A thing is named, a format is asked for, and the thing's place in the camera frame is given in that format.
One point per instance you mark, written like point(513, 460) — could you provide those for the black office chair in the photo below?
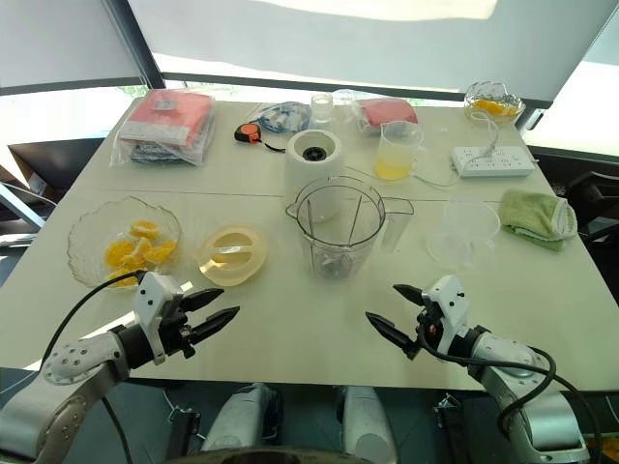
point(592, 203)

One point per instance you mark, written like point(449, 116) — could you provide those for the orange fruit segment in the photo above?
point(164, 252)
point(144, 249)
point(488, 106)
point(144, 228)
point(121, 280)
point(134, 264)
point(117, 251)

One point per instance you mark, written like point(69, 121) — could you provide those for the wide scalloped glass bowl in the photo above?
point(89, 241)

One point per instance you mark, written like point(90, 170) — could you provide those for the clear blender jar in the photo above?
point(338, 232)

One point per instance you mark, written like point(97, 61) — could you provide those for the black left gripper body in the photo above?
point(176, 331)

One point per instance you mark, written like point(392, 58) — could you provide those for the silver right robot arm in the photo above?
point(508, 357)

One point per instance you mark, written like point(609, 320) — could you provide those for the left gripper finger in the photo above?
point(213, 325)
point(203, 298)

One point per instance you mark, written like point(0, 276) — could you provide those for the dark brown cabinet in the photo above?
point(58, 159)

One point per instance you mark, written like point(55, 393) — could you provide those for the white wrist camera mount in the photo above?
point(150, 295)
point(450, 302)

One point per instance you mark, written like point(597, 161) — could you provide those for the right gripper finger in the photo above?
point(412, 295)
point(392, 331)

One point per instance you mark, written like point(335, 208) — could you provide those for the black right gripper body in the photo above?
point(426, 333)

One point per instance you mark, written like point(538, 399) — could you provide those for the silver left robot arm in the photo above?
point(72, 360)

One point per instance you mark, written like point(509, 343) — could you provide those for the small red cloth package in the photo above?
point(389, 113)

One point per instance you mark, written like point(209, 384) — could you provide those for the black metal table bracket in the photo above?
point(186, 430)
point(450, 418)

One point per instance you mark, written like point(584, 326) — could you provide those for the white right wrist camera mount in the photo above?
point(450, 302)

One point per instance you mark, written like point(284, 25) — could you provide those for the patterned cloth in plastic bag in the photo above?
point(155, 153)

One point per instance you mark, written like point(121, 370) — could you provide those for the small clear glass cup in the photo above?
point(322, 110)

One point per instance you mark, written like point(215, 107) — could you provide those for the small crinkled glass bowl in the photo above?
point(488, 92)

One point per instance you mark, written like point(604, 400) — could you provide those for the green folded towel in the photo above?
point(529, 215)

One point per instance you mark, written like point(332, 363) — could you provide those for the yellow blender lid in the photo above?
point(232, 256)

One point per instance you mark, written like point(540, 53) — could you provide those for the white blender base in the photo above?
point(314, 154)

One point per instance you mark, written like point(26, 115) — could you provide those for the white power strip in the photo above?
point(493, 162)

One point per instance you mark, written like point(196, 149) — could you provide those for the empty clear plastic cup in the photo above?
point(464, 232)

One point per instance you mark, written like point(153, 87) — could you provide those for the glass beaker with yellow juice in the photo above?
point(394, 159)

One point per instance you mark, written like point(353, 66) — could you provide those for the white roller blind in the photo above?
point(58, 38)
point(362, 43)

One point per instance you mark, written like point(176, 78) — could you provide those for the silver rounded robot leg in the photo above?
point(237, 420)
point(367, 425)

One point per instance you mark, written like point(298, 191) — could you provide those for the red cloth in plastic bag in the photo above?
point(169, 113)

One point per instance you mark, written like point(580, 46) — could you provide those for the black orange tape measure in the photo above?
point(248, 132)

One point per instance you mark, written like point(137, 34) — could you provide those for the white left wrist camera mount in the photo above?
point(150, 295)

